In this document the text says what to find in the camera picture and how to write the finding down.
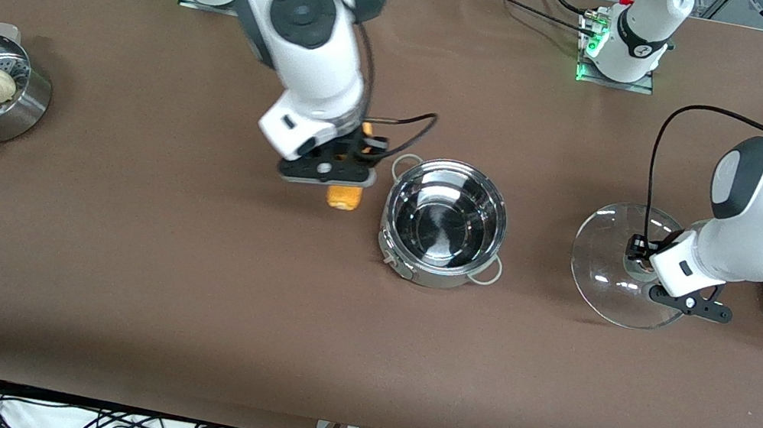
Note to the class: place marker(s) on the glass pot lid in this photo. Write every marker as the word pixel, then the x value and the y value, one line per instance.
pixel 597 266

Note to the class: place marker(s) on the yellow corn cob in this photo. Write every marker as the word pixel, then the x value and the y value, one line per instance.
pixel 344 198

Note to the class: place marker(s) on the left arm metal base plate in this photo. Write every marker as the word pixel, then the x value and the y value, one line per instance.
pixel 639 87

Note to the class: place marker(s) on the brown table cover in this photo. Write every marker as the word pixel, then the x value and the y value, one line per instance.
pixel 327 352

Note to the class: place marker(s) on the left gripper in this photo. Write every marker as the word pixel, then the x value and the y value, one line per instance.
pixel 640 249

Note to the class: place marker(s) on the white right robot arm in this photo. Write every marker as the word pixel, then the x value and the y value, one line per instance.
pixel 306 15

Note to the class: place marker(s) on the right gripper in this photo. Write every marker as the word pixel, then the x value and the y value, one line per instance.
pixel 350 150

